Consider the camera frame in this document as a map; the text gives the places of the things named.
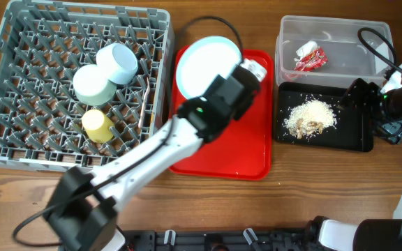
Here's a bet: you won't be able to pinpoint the white tissue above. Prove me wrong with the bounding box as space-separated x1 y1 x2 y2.
295 40 318 61

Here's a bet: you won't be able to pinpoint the light blue plate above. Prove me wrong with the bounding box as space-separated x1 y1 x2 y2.
176 36 241 100

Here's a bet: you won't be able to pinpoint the green bowl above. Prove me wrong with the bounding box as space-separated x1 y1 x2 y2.
72 64 117 106

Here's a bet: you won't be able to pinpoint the black tray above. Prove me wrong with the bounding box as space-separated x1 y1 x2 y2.
273 82 373 152

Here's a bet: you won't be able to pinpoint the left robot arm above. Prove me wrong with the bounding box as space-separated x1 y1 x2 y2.
43 61 267 250

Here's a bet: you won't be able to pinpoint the white plastic fork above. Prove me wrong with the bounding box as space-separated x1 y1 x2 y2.
138 78 151 129

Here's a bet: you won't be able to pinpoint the clear plastic bin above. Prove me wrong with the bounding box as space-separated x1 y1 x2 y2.
275 15 393 89

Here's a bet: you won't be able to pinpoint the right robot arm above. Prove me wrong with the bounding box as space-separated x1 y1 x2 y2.
304 69 402 250

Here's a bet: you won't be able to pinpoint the rice and food scraps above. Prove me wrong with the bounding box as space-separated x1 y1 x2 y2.
283 100 337 139

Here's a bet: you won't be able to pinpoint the light blue bowl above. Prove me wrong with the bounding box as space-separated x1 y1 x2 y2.
96 43 138 85

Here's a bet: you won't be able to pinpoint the grey dishwasher rack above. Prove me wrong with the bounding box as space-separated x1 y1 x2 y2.
0 1 174 172

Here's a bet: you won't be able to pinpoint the red plastic tray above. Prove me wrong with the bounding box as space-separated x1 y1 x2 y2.
170 49 274 181

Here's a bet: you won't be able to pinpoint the yellow cup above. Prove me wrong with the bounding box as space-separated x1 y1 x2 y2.
82 109 114 144

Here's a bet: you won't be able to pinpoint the red snack wrapper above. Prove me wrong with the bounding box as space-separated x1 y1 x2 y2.
294 47 328 72

